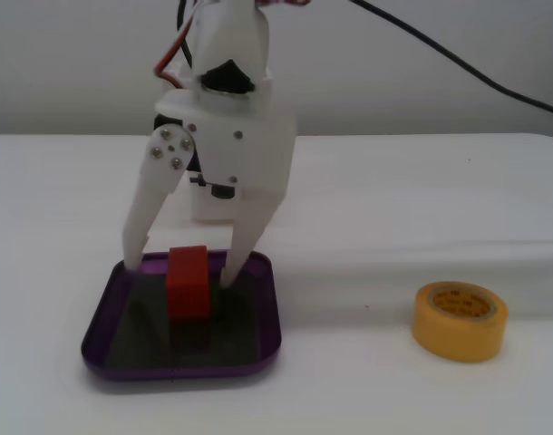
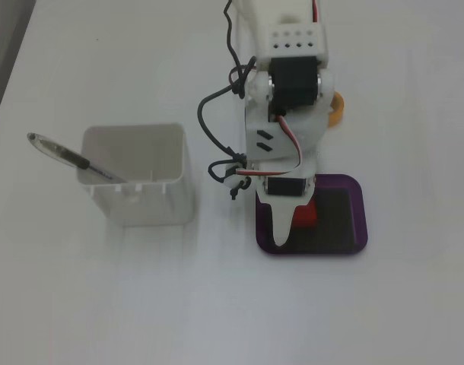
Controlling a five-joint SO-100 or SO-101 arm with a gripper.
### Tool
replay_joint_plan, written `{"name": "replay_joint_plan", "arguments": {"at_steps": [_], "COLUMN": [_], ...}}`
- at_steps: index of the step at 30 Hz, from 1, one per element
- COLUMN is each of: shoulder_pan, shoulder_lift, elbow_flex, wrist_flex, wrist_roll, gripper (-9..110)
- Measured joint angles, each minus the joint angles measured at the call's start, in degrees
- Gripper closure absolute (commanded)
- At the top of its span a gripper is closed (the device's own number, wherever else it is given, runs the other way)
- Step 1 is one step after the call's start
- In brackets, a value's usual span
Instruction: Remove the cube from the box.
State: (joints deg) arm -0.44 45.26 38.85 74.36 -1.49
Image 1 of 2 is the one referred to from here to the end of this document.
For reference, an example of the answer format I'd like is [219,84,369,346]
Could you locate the thick black cable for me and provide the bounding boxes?
[348,0,553,117]

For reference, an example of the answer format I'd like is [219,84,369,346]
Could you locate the red cube block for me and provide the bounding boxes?
[165,245,212,322]

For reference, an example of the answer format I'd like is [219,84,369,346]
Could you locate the black cable tie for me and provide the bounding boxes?
[190,174,236,200]

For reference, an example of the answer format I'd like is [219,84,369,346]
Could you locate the red black servo wires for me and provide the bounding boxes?
[153,0,203,92]

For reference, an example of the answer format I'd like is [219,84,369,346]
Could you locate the white plastic pen holder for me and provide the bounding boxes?
[160,63,276,222]

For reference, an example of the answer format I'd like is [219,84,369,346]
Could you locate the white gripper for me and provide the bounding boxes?
[121,76,298,290]

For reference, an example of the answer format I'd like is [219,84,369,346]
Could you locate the purple metal tray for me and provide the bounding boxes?
[80,247,283,382]

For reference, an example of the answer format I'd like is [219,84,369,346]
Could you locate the yellow tape roll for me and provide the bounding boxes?
[411,280,509,363]

